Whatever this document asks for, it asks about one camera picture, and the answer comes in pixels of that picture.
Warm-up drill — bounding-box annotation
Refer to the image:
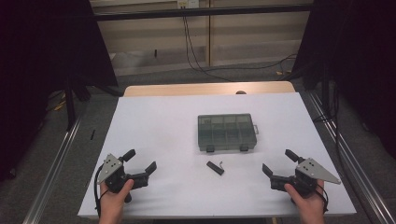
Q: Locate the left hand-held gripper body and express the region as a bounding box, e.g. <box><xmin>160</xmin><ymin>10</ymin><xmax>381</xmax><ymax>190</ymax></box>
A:
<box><xmin>96</xmin><ymin>153</ymin><xmax>150</xmax><ymax>203</ymax></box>

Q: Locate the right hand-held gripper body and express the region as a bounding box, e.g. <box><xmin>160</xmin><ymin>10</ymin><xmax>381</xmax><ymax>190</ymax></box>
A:
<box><xmin>270</xmin><ymin>157</ymin><xmax>342</xmax><ymax>204</ymax></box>

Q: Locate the black stick with wire loop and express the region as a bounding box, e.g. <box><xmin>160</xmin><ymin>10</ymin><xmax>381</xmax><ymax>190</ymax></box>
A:
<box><xmin>205</xmin><ymin>160</ymin><xmax>226</xmax><ymax>176</ymax></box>

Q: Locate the grey transparent organizer box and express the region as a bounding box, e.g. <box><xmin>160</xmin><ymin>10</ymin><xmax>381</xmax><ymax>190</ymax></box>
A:
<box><xmin>197</xmin><ymin>113</ymin><xmax>260</xmax><ymax>153</ymax></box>

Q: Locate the person's left hand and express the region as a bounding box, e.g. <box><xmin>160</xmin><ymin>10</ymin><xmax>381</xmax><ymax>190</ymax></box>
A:
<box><xmin>98</xmin><ymin>179</ymin><xmax>135</xmax><ymax>224</ymax></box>

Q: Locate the person's right hand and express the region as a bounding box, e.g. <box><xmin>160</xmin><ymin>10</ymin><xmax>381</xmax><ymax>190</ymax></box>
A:
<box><xmin>283</xmin><ymin>180</ymin><xmax>327</xmax><ymax>224</ymax></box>

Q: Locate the black metal stand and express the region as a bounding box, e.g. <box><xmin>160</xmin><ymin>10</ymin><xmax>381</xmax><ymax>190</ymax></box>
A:
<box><xmin>63</xmin><ymin>76</ymin><xmax>78</xmax><ymax>132</ymax></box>

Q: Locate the wooden table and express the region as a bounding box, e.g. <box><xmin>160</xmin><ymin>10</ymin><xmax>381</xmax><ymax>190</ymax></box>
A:
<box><xmin>123</xmin><ymin>81</ymin><xmax>296</xmax><ymax>98</ymax></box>

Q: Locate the black curtain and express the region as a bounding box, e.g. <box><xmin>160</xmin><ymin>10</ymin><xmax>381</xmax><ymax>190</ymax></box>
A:
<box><xmin>0</xmin><ymin>0</ymin><xmax>119</xmax><ymax>182</ymax></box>
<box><xmin>291</xmin><ymin>0</ymin><xmax>396</xmax><ymax>161</ymax></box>

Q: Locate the black horizontal bar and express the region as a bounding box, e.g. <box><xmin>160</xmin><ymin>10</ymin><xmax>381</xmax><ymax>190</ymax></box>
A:
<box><xmin>92</xmin><ymin>3</ymin><xmax>314</xmax><ymax>22</ymax></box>

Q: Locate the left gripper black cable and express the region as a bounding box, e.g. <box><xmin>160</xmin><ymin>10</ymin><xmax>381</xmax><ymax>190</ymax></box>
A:
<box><xmin>93</xmin><ymin>164</ymin><xmax>110</xmax><ymax>218</ymax></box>

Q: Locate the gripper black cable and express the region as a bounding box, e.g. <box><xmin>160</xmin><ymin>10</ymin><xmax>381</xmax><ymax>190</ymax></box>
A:
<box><xmin>316</xmin><ymin>184</ymin><xmax>330</xmax><ymax>215</ymax></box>
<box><xmin>93</xmin><ymin>164</ymin><xmax>110</xmax><ymax>218</ymax></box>

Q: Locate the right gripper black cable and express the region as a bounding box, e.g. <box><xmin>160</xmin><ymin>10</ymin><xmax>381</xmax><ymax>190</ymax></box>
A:
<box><xmin>316</xmin><ymin>184</ymin><xmax>330</xmax><ymax>215</ymax></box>

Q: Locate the black cable beside rail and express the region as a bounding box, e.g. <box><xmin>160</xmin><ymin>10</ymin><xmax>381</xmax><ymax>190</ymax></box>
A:
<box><xmin>312</xmin><ymin>87</ymin><xmax>370</xmax><ymax>218</ymax></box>

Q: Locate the aluminium rail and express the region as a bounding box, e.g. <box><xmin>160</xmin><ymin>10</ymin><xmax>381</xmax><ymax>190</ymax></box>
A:
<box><xmin>22</xmin><ymin>114</ymin><xmax>84</xmax><ymax>224</ymax></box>
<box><xmin>307</xmin><ymin>91</ymin><xmax>396</xmax><ymax>224</ymax></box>

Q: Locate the black floor cable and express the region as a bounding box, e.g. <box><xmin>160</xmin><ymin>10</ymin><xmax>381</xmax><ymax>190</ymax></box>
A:
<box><xmin>202</xmin><ymin>53</ymin><xmax>299</xmax><ymax>76</ymax></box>

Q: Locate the black hanging cable pair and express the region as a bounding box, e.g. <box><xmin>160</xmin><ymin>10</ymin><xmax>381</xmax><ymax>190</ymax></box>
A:
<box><xmin>181</xmin><ymin>15</ymin><xmax>234</xmax><ymax>83</ymax></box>

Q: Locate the white wall outlet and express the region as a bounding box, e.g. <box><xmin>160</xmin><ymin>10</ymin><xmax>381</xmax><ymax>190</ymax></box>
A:
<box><xmin>177</xmin><ymin>0</ymin><xmax>200</xmax><ymax>9</ymax></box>

